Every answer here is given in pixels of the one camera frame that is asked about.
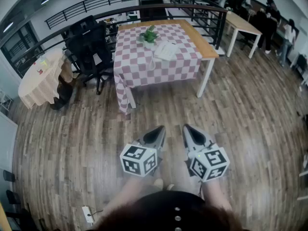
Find pink white checkered tablecloth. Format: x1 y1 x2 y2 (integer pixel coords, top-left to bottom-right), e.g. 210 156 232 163
113 24 203 115

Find dark round table base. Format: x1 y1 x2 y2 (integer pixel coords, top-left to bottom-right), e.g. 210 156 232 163
50 76 74 110

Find person's left forearm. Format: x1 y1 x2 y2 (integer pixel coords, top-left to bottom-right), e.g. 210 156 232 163
103 176 146 216

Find wooden table white legs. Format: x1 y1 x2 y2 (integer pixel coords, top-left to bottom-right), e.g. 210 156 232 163
225 11 263 59
116 19 219 109

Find white power strip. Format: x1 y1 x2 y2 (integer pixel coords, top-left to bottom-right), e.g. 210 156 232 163
81 205 94 226

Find person's grey trousers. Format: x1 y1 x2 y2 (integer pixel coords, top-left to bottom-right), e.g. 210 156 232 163
144 183 204 197

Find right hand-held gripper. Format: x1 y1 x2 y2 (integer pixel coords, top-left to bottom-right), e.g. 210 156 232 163
182 124 231 183

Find person's black buttoned top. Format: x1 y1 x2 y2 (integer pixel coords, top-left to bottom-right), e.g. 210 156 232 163
134 191 207 231

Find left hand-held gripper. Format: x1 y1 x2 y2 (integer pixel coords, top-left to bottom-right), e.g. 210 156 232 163
119 125 167 178

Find black office chair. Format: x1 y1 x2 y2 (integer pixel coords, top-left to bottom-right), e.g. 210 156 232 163
68 14 98 36
64 20 114 96

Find black balcony railing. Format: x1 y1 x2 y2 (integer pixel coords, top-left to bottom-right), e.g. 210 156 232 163
44 0 137 30

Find person's left shoe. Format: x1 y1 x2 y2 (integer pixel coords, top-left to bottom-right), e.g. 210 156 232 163
153 178 165 191

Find white folded cloth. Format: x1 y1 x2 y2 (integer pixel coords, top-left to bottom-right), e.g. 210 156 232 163
155 41 180 62

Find small black floor stand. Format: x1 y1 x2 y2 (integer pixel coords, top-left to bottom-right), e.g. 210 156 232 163
6 190 22 205
2 169 16 183

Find green potted plant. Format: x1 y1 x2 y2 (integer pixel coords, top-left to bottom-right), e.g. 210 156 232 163
137 25 160 49

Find black railing wooden handrail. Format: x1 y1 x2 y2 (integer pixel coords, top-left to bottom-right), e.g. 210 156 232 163
14 3 228 78

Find round table beige cloth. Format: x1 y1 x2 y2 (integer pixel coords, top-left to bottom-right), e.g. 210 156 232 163
18 48 74 110

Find person's right forearm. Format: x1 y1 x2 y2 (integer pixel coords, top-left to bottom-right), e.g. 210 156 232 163
201 179 233 211

